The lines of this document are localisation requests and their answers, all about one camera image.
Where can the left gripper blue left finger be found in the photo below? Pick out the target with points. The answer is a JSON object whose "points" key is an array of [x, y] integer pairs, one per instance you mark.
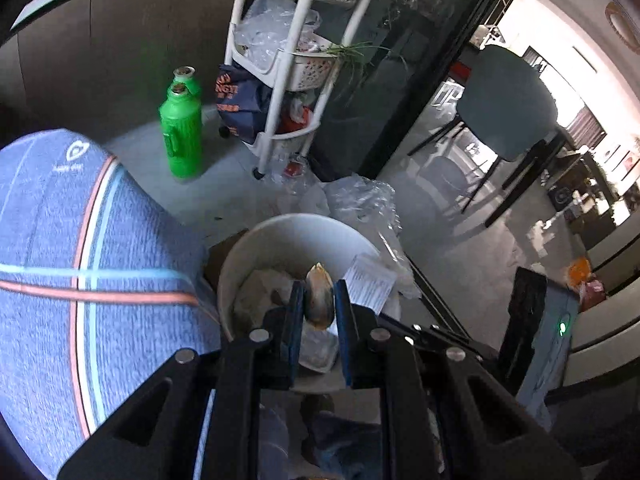
{"points": [[291, 336]]}

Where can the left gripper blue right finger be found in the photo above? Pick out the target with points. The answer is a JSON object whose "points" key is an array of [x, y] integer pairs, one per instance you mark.
{"points": [[347, 332]]}

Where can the tan wooden peel piece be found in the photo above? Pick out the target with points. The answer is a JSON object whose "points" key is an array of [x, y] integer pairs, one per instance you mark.
{"points": [[319, 303]]}

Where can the white printed plastic bag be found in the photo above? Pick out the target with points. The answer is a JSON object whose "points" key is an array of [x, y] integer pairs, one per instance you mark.
{"points": [[262, 299]]}

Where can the white trash bin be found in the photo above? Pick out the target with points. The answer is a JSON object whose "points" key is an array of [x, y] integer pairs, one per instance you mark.
{"points": [[293, 243]]}

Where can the clear garbage bag on floor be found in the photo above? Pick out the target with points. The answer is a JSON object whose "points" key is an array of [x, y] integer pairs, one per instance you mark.
{"points": [[366, 205]]}

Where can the blue plaid tablecloth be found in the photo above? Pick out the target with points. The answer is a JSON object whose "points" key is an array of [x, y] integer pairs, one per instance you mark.
{"points": [[99, 286]]}

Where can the navy blue shopping bag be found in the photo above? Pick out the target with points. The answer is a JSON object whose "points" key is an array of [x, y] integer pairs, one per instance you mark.
{"points": [[242, 102]]}

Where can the green thermos bottle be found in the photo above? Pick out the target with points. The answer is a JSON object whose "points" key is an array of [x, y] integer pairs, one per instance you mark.
{"points": [[187, 75], [181, 125]]}

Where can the teal dining chair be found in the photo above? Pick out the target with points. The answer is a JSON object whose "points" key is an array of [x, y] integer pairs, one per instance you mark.
{"points": [[508, 108]]}

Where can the white tiered storage rack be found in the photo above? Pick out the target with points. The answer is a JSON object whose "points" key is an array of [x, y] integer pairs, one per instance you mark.
{"points": [[297, 48]]}

